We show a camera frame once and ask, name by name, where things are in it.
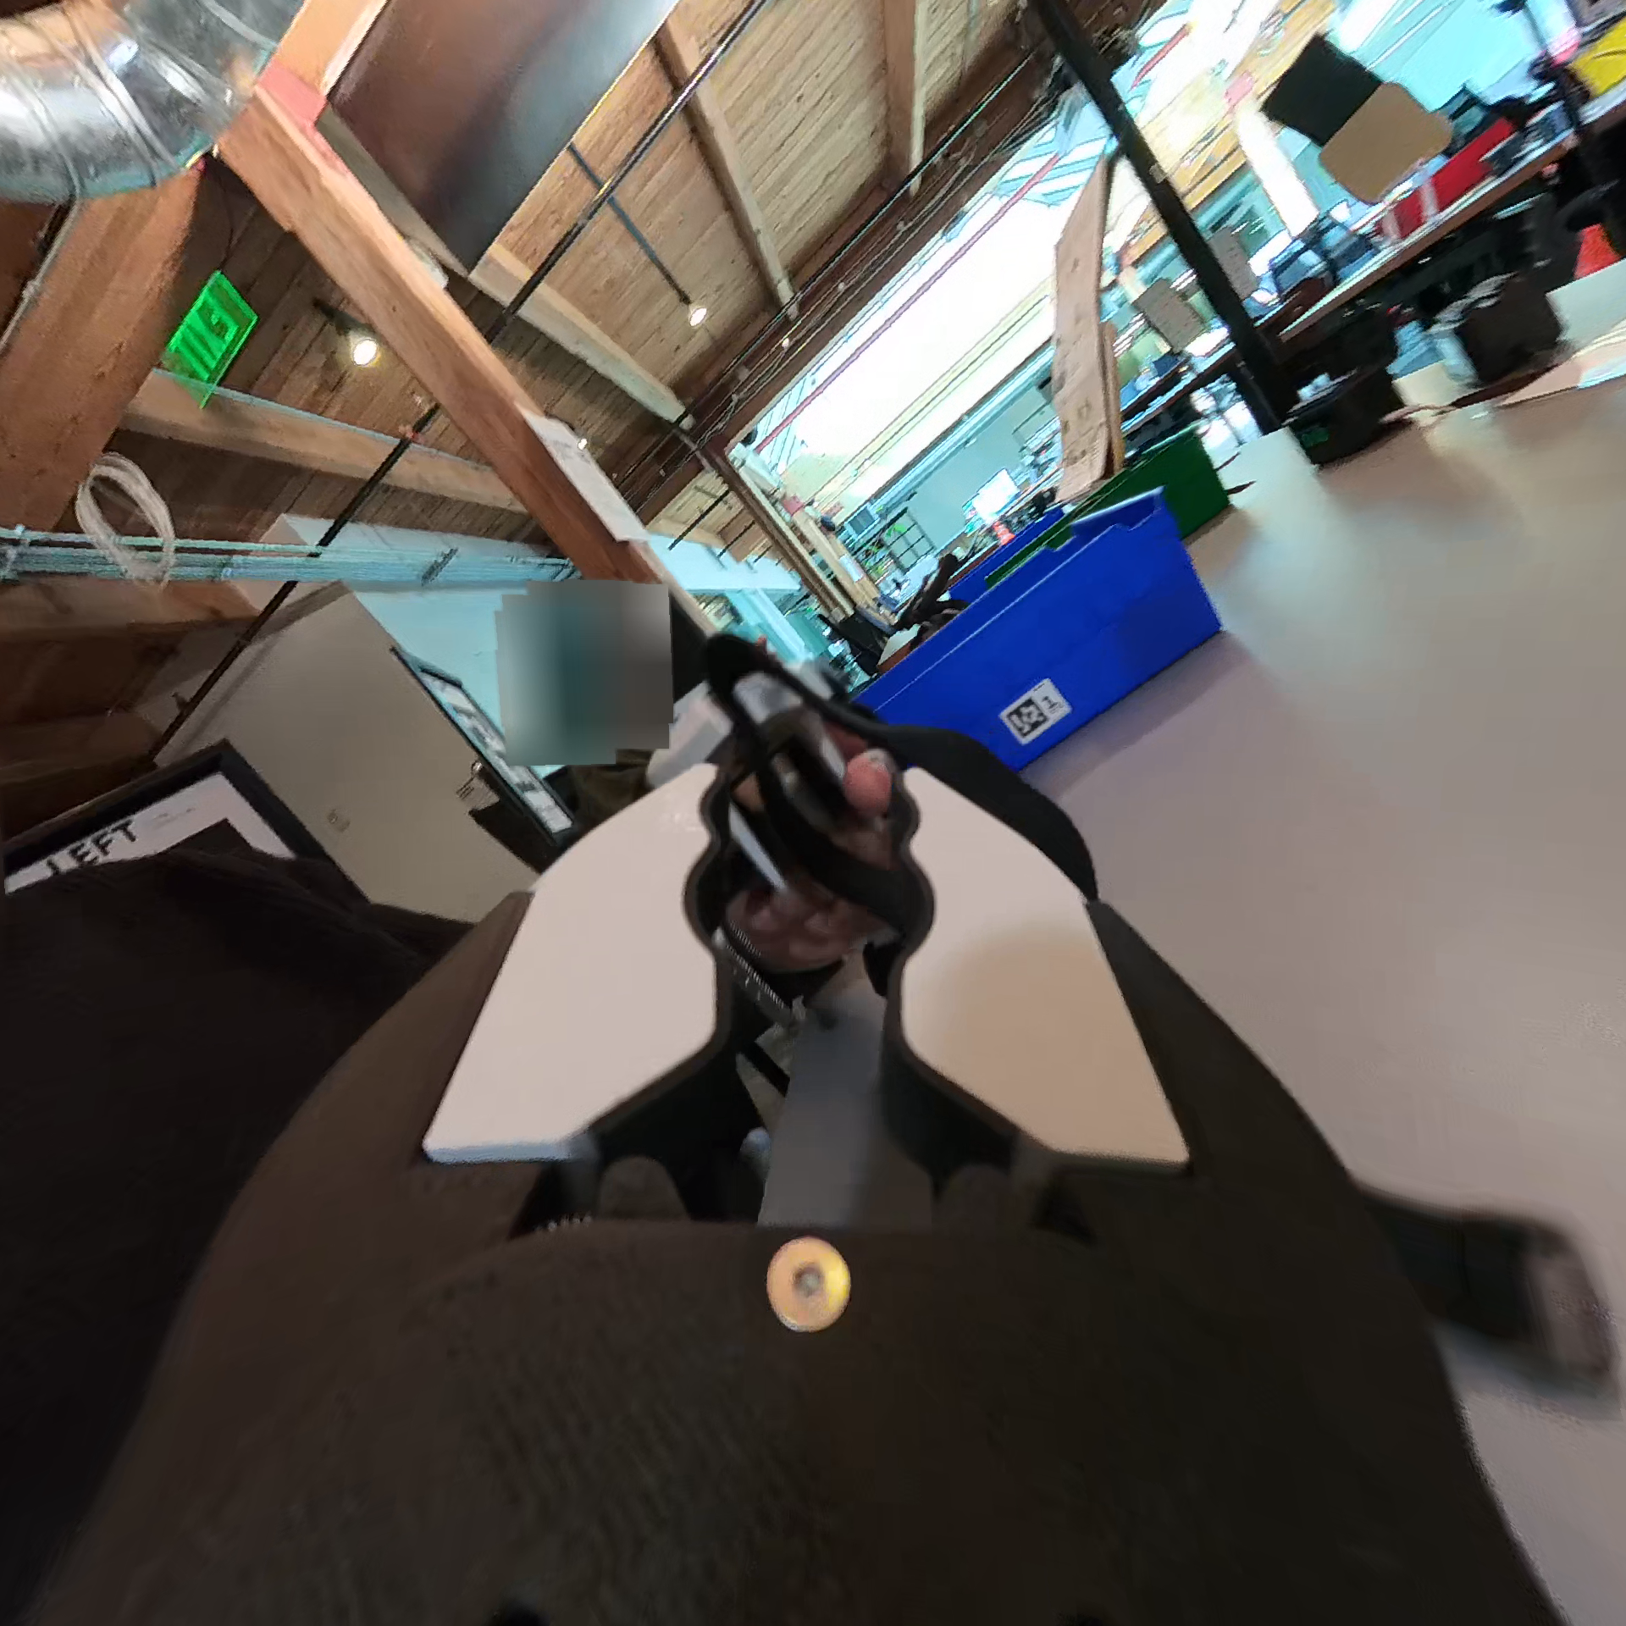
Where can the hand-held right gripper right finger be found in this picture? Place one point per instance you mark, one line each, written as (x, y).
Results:
(1031, 992)

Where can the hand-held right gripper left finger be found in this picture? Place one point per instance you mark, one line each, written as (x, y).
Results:
(586, 1005)

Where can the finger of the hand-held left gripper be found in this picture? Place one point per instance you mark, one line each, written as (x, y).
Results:
(795, 750)

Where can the person's left forearm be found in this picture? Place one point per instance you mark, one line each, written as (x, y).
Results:
(179, 1195)

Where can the person's left hand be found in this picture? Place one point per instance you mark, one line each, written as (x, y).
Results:
(820, 891)

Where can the black framed floor sign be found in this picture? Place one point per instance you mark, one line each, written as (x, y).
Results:
(485, 750)

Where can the plain blue bin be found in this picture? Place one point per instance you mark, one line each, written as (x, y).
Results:
(1006, 547)

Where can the blue bin with sticker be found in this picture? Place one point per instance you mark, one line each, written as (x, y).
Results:
(1068, 624)

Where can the white paper notice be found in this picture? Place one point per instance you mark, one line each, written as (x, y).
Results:
(586, 479)

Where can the ceiling lamp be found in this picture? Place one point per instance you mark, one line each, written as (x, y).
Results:
(698, 316)
(365, 349)

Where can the black white marker sign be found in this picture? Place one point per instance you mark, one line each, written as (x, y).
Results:
(154, 820)

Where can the green storage bin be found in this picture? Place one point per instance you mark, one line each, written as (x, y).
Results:
(1182, 479)

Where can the brown cardboard board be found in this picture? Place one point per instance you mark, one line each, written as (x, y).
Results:
(1087, 332)

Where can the black device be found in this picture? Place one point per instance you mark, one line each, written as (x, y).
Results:
(1343, 415)
(1505, 326)

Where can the black metal pole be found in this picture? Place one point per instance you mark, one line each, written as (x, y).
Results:
(1170, 204)

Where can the green exit sign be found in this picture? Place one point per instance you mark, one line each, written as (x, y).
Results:
(210, 332)

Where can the printed paper sheets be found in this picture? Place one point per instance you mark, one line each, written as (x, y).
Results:
(1552, 376)

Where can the thick wooden post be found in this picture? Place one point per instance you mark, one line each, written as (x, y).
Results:
(433, 332)

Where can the silver ventilation duct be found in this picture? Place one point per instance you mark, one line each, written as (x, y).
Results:
(129, 90)

